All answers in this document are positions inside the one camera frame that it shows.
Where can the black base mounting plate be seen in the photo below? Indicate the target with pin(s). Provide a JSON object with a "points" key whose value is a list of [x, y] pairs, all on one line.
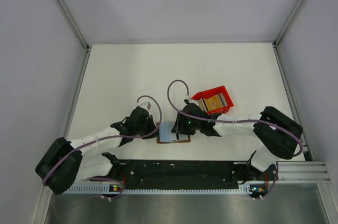
{"points": [[185, 175]]}

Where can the red plastic bin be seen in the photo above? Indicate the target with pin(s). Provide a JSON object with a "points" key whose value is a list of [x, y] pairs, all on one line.
{"points": [[209, 93]]}

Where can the steel sheet panel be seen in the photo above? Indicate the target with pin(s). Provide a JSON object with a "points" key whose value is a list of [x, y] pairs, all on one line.
{"points": [[286, 204]]}

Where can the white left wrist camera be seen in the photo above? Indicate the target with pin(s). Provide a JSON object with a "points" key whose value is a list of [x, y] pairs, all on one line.
{"points": [[146, 106]]}

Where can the aluminium frame rail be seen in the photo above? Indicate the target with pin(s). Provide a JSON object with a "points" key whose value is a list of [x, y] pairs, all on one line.
{"points": [[72, 23]]}

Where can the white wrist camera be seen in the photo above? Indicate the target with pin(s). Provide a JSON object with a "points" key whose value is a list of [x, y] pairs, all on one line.
{"points": [[146, 106], [188, 100]]}

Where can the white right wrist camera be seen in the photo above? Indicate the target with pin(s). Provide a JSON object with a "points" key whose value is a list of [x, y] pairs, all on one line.
{"points": [[188, 100]]}

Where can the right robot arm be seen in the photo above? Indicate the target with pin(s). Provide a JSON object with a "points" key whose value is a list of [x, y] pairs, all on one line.
{"points": [[279, 134]]}

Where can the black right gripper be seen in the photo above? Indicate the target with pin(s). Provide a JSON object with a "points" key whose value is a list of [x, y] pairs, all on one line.
{"points": [[180, 127]]}

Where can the brown leather card holder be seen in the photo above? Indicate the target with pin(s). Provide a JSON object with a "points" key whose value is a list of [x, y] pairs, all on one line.
{"points": [[167, 137]]}

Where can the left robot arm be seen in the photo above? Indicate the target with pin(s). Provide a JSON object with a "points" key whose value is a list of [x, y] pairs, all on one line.
{"points": [[67, 162]]}

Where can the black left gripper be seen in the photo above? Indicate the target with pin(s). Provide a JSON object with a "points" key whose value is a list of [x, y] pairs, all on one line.
{"points": [[150, 120]]}

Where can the stack of credit cards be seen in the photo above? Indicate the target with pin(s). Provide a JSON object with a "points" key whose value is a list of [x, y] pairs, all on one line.
{"points": [[221, 97]]}

